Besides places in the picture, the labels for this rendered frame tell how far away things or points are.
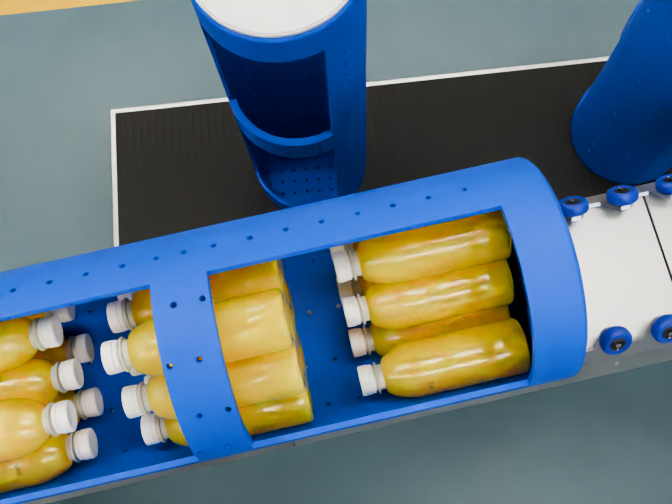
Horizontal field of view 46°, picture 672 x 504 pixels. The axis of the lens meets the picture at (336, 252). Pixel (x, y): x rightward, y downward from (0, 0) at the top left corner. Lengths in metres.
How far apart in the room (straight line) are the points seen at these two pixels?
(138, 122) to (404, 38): 0.80
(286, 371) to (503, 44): 1.65
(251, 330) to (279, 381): 0.08
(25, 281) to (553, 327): 0.61
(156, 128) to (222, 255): 1.30
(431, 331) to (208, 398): 0.33
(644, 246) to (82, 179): 1.59
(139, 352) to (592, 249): 0.68
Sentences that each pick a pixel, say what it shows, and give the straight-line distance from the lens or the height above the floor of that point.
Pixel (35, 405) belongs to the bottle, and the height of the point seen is 1.13.
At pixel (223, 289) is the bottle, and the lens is 0.95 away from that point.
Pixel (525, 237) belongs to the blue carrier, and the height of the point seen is 1.23.
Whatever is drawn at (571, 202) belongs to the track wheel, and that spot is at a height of 0.97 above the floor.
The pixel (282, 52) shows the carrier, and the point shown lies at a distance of 1.25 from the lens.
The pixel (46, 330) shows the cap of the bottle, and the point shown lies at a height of 1.14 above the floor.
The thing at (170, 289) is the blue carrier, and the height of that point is 1.23.
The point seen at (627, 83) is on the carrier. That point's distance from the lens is 1.79.
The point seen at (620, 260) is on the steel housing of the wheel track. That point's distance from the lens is 1.25.
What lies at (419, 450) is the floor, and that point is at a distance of 2.08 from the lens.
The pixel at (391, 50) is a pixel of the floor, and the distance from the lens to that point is 2.38.
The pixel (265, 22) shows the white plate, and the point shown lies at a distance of 1.23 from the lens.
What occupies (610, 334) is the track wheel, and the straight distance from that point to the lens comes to 1.16.
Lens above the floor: 2.08
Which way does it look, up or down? 75 degrees down
